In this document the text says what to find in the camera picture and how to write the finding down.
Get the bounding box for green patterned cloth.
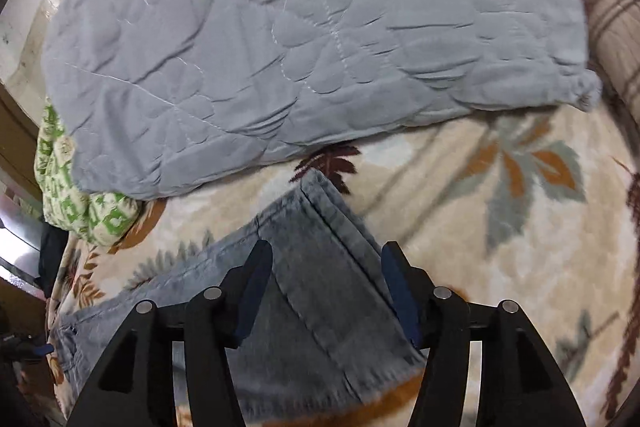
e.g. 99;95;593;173
34;101;142;247

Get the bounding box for blue denim jeans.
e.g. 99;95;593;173
52;172;425;423

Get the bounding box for wooden wardrobe with mirror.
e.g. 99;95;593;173
1;89;52;426

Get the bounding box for cream leaf-print bed blanket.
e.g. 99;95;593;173
47;103;639;426

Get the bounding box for grey quilted blanket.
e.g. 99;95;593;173
42;0;601;200

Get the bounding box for striped floral pillow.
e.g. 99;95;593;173
588;0;639;124

